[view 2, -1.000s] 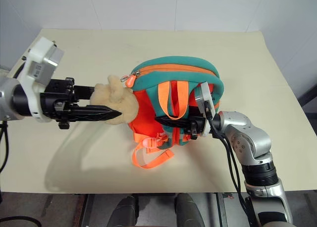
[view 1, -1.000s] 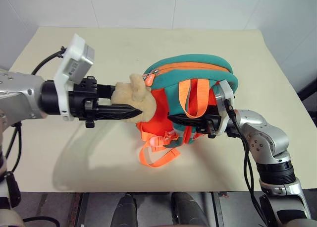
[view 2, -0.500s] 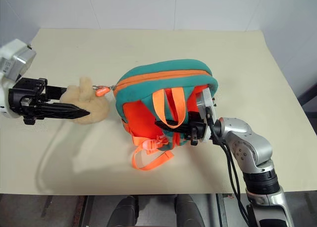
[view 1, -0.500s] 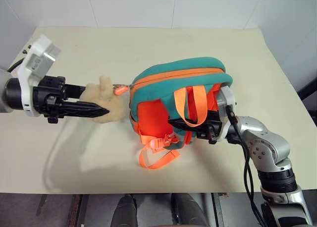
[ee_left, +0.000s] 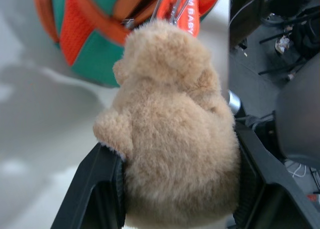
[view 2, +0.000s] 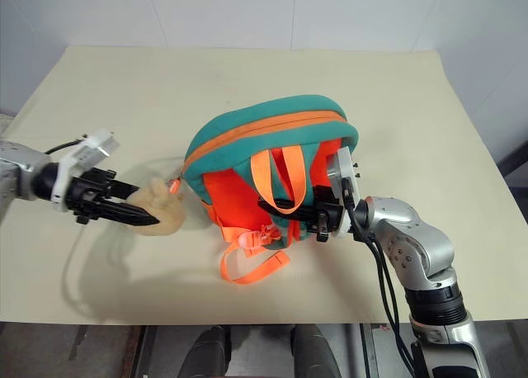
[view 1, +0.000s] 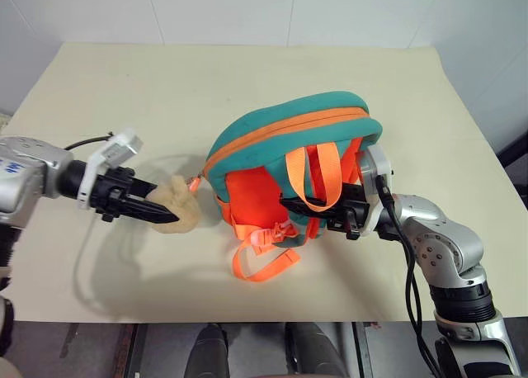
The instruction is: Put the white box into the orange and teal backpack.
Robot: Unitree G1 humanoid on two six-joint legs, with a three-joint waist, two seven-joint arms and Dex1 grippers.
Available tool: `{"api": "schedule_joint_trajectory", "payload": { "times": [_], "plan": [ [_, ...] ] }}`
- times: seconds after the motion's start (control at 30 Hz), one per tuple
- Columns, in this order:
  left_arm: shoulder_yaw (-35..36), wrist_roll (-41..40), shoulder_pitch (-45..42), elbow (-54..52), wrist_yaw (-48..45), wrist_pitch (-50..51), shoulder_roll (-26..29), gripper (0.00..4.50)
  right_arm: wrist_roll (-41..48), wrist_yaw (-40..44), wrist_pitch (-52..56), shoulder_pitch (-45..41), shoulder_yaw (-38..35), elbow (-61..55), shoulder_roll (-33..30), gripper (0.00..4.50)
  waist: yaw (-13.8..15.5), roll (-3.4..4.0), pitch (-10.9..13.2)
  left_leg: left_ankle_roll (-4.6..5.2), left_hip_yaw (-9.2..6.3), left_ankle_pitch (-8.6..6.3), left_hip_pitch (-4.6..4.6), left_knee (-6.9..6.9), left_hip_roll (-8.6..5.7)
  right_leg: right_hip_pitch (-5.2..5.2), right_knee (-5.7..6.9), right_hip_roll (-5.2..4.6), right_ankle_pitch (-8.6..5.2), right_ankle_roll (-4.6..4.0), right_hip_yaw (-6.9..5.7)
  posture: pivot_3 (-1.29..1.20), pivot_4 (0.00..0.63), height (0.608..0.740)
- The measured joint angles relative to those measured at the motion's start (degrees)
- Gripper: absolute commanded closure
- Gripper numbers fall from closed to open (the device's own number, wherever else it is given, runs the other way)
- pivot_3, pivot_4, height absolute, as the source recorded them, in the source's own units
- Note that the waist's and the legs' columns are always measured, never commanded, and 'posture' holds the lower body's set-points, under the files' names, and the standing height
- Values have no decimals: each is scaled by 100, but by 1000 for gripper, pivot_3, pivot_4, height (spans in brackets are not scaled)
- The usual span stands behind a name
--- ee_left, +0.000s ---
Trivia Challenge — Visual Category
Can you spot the white crumpled paper scrap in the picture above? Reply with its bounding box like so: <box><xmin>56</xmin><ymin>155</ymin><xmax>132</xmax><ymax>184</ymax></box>
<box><xmin>274</xmin><ymin>35</ymin><xmax>291</xmax><ymax>53</ymax></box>

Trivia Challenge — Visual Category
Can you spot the orange and teal backpack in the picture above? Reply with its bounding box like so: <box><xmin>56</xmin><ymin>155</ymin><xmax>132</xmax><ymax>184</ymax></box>
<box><xmin>32</xmin><ymin>0</ymin><xmax>224</xmax><ymax>89</ymax></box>

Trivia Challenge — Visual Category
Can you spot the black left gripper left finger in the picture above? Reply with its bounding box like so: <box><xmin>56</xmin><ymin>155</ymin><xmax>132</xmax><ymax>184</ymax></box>
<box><xmin>49</xmin><ymin>140</ymin><xmax>127</xmax><ymax>229</ymax></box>

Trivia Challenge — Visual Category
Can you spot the beige plush toy keychain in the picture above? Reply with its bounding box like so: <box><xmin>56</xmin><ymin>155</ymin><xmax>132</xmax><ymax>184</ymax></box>
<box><xmin>92</xmin><ymin>20</ymin><xmax>243</xmax><ymax>229</ymax></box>

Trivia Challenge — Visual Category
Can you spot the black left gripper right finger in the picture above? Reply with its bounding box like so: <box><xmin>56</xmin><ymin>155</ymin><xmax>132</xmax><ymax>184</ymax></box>
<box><xmin>226</xmin><ymin>120</ymin><xmax>320</xmax><ymax>229</ymax></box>

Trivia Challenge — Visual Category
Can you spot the silver metal keychain clasp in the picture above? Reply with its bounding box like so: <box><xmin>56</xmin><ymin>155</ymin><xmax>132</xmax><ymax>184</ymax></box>
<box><xmin>162</xmin><ymin>0</ymin><xmax>192</xmax><ymax>25</ymax></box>

